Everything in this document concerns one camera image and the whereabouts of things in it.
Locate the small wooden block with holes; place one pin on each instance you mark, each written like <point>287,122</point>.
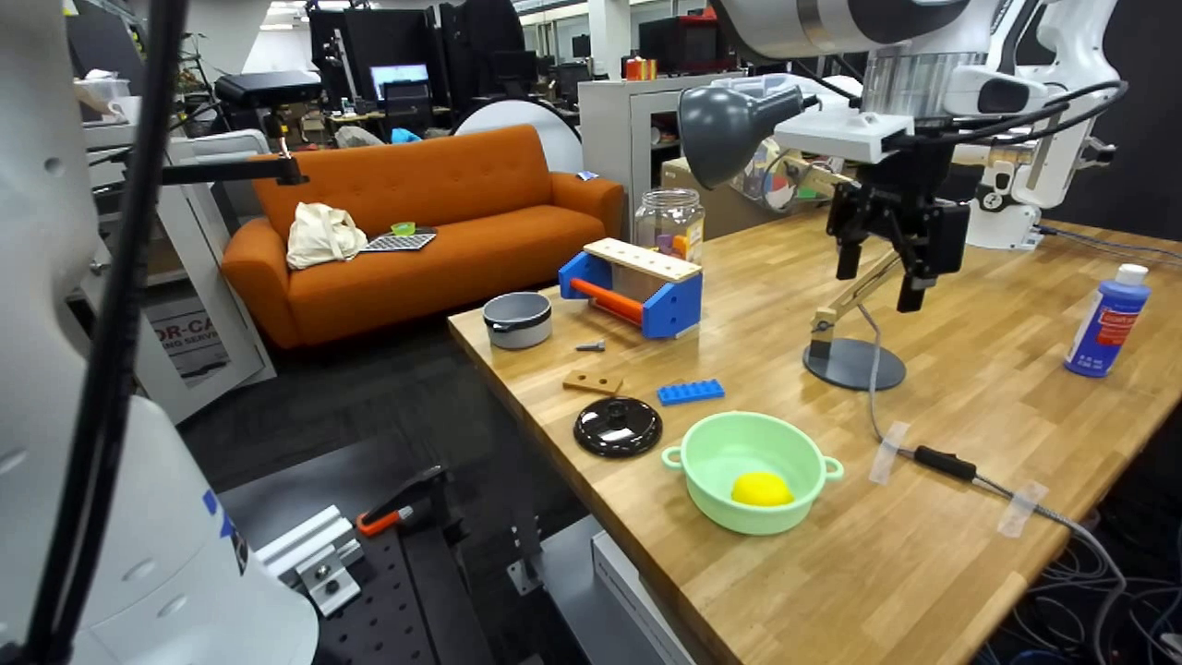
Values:
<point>592,382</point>

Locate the yellow lemon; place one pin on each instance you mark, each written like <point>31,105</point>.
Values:
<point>762,490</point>

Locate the black inline lamp switch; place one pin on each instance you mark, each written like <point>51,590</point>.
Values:
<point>945,462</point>

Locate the white round disc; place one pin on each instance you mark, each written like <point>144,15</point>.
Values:
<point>520,119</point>

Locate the clear bin of puzzle cubes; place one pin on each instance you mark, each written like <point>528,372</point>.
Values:
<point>789,185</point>

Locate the blue toy brick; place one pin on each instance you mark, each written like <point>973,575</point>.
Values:
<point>693,394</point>

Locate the mint green bowl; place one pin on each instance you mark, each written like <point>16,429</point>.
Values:
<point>713,466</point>

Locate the white cabinet with label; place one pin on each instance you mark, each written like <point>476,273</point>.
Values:
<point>196,335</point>

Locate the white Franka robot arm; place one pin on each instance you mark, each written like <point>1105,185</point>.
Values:
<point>801,18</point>

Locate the clear jar of coloured blocks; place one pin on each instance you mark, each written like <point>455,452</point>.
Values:
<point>665,222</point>

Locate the blue wooden toy toolbox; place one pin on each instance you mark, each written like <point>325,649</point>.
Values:
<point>670,303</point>

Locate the black horizontal bar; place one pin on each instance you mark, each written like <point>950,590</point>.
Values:
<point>233,171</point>

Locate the white storage cabinet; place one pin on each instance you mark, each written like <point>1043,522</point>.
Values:
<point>628,134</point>

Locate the black breadboard bench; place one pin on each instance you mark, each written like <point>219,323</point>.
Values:
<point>408,602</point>

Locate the translucent tape strip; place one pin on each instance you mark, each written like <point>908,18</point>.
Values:
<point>887,452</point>
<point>1020,510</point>

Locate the bulky white robot arm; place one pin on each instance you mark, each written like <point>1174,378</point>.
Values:
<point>51,308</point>

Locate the grey book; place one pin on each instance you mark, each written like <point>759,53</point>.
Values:
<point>399,243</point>

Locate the small metal screw bit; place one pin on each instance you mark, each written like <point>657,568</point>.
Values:
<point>588,349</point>

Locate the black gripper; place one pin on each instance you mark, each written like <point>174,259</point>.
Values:
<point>924,203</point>

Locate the cream cloth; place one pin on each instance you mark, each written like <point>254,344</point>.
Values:
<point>322,235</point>

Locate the blue bottle with white cap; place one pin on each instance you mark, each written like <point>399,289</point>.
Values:
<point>1108,328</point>

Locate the small green item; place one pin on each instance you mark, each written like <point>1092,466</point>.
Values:
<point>404,230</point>

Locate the orange sofa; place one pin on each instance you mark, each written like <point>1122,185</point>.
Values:
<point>468,235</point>

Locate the computer monitor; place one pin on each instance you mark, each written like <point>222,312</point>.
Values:
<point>399,83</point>

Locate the round white desk lamp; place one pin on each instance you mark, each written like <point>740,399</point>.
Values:
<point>727,131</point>

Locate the aluminium bracket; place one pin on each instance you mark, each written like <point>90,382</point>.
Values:
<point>314,560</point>

